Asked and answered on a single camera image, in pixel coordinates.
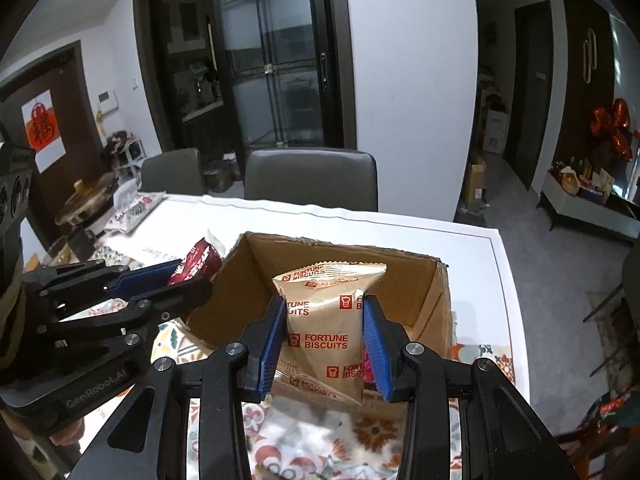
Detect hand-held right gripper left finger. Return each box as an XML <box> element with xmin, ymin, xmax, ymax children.
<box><xmin>82</xmin><ymin>296</ymin><xmax>288</xmax><ymax>480</ymax></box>

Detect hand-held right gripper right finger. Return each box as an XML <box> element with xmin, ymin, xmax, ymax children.
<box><xmin>362</xmin><ymin>294</ymin><xmax>581</xmax><ymax>480</ymax></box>

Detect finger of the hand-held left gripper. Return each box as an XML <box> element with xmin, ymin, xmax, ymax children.
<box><xmin>37</xmin><ymin>277</ymin><xmax>214</xmax><ymax>342</ymax></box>
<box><xmin>22</xmin><ymin>259</ymin><xmax>184</xmax><ymax>307</ymax></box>

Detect dark red snack packet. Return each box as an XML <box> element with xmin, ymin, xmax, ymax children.
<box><xmin>167</xmin><ymin>229</ymin><xmax>229</xmax><ymax>288</ymax></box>

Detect beige biscuit packet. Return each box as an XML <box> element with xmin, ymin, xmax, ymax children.
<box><xmin>272</xmin><ymin>262</ymin><xmax>388</xmax><ymax>407</ymax></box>

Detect person's left hand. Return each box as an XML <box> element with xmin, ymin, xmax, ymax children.
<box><xmin>49</xmin><ymin>419</ymin><xmax>85</xmax><ymax>450</ymax></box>

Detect white patterned snack packet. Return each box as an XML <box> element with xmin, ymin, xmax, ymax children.
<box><xmin>106</xmin><ymin>192</ymin><xmax>169</xmax><ymax>237</ymax></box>

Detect grey dining chair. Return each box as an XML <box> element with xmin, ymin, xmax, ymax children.
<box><xmin>141</xmin><ymin>148</ymin><xmax>206</xmax><ymax>196</ymax></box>
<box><xmin>244</xmin><ymin>149</ymin><xmax>379</xmax><ymax>213</ymax></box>

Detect white shoe rack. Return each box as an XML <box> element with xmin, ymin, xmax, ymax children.
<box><xmin>104</xmin><ymin>130</ymin><xmax>147</xmax><ymax>177</ymax></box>

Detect dark waste bin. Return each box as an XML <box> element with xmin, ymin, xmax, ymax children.
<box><xmin>207</xmin><ymin>157</ymin><xmax>244</xmax><ymax>194</ymax></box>

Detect dark wooden door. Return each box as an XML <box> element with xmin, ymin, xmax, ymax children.
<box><xmin>0</xmin><ymin>44</ymin><xmax>107</xmax><ymax>257</ymax></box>

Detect red and white door poster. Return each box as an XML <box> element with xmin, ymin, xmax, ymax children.
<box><xmin>21</xmin><ymin>89</ymin><xmax>68</xmax><ymax>171</ymax></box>

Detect small brown cardboard box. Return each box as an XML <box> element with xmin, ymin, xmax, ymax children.
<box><xmin>461</xmin><ymin>155</ymin><xmax>489</xmax><ymax>212</ymax></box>

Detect white carton box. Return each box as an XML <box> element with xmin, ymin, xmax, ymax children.
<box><xmin>482</xmin><ymin>107</ymin><xmax>510</xmax><ymax>155</ymax></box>

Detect white low sideboard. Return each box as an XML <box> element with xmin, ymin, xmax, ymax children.
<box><xmin>537</xmin><ymin>167</ymin><xmax>640</xmax><ymax>247</ymax></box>

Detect glass sliding door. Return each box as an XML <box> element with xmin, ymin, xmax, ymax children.
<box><xmin>210</xmin><ymin>0</ymin><xmax>352</xmax><ymax>154</ymax></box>

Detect dark side chair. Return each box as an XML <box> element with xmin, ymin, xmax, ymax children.
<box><xmin>582</xmin><ymin>247</ymin><xmax>640</xmax><ymax>377</ymax></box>

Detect gift boxes on sideboard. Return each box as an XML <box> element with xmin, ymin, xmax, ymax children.
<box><xmin>550</xmin><ymin>157</ymin><xmax>617</xmax><ymax>206</ymax></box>

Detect dark hallway door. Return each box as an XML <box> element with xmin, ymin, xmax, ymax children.
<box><xmin>504</xmin><ymin>0</ymin><xmax>554</xmax><ymax>191</ymax></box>

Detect red foil balloons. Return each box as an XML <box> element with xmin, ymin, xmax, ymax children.
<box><xmin>588</xmin><ymin>98</ymin><xmax>634</xmax><ymax>162</ymax></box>

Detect long metal cabinet handle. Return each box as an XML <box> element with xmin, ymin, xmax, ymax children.
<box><xmin>582</xmin><ymin>29</ymin><xmax>599</xmax><ymax>84</ymax></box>

